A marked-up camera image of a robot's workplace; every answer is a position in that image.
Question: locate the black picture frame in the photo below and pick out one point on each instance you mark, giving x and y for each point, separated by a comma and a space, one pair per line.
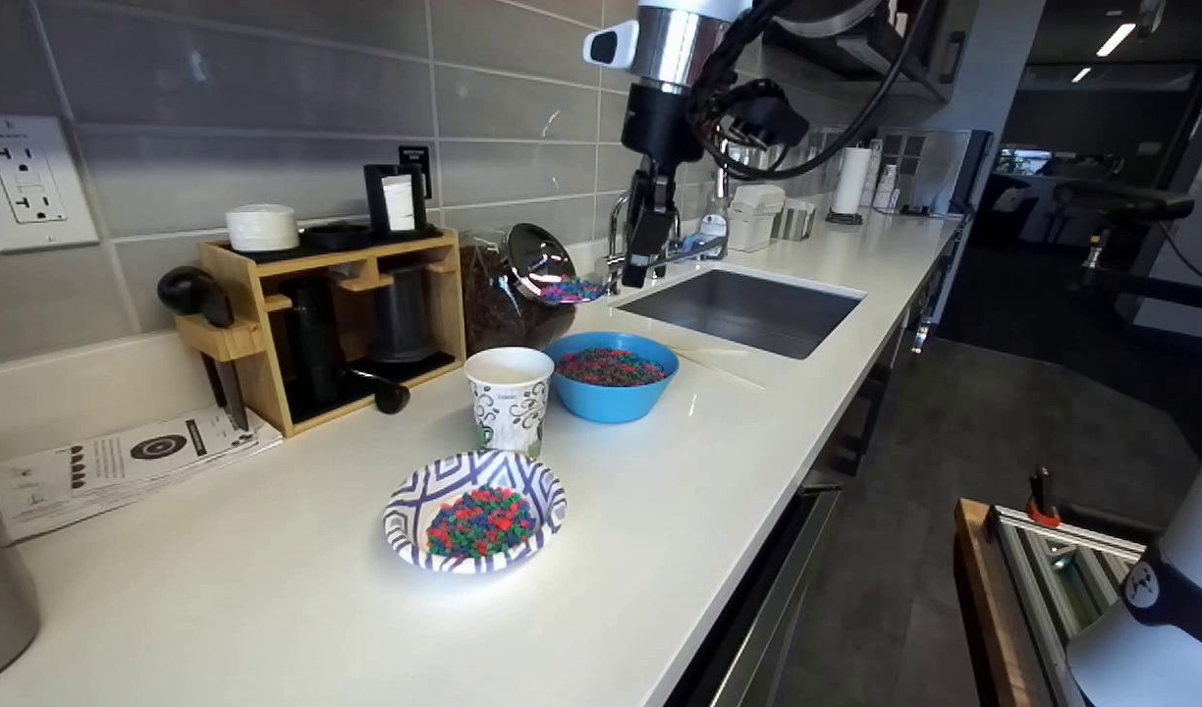
396, 201

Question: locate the black coffee scoop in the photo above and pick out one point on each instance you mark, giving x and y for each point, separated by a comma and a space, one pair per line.
387, 392

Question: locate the small black wall device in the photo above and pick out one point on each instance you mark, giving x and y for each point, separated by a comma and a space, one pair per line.
413, 155

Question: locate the clear soap bottle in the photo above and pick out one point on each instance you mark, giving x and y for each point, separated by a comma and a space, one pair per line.
713, 238

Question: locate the paper towel roll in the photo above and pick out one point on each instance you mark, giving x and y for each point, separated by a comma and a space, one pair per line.
853, 180

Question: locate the steel sink basin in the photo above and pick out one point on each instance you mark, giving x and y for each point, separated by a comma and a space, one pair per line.
744, 312

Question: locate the white printed pamphlet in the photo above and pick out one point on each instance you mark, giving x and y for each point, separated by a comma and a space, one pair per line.
104, 464

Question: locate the black coffee tamper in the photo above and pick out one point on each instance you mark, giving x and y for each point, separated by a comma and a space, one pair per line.
196, 291

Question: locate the glass carafe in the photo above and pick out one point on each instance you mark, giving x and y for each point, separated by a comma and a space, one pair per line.
408, 316

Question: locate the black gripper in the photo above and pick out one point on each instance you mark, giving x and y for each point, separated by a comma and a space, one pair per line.
663, 122

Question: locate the beads in blue bowl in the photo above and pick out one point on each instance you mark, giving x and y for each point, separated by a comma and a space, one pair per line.
611, 366

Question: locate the dark metal spoon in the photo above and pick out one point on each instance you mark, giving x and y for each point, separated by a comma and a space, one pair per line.
577, 291

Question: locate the blue plastic bowl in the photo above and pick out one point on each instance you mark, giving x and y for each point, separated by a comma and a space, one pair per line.
607, 399

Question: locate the wooden coffee rack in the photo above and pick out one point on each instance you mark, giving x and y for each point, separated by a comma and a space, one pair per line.
249, 282

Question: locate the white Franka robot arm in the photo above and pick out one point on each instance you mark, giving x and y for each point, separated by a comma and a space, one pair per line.
674, 46

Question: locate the white wall outlet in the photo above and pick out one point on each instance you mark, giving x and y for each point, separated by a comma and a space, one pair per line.
24, 183

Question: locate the black disc lid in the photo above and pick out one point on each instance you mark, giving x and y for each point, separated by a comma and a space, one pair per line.
334, 238

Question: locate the beads in paper bowl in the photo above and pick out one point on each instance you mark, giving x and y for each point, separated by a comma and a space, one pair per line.
481, 522

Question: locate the ceiling light strip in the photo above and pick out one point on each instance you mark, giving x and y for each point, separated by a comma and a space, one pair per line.
1081, 75
1116, 41

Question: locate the tall chrome faucet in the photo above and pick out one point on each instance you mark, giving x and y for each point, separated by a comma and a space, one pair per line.
719, 180

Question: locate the wooden cart with rails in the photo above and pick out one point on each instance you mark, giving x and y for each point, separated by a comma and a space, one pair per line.
988, 603

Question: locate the dark under-counter cabinets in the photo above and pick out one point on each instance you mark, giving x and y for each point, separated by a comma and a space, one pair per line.
744, 653

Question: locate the black coffee press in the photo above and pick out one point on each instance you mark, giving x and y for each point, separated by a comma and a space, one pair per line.
308, 346

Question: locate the white patterned mug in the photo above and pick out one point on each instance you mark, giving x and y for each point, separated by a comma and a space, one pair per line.
510, 399

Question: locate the red black clamp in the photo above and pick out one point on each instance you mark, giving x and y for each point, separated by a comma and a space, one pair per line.
1042, 495

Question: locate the white countertop appliance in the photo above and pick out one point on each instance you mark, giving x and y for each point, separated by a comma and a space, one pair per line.
760, 213

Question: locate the white round container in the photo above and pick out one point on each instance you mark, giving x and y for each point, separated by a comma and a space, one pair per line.
261, 226

